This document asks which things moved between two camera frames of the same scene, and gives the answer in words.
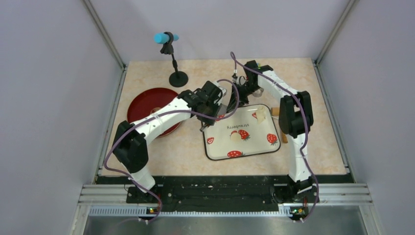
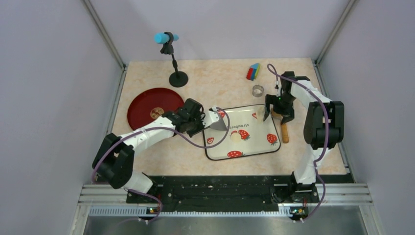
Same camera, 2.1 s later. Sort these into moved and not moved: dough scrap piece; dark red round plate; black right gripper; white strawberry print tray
Moved: black right gripper
Not moved: white strawberry print tray; dark red round plate; dough scrap piece
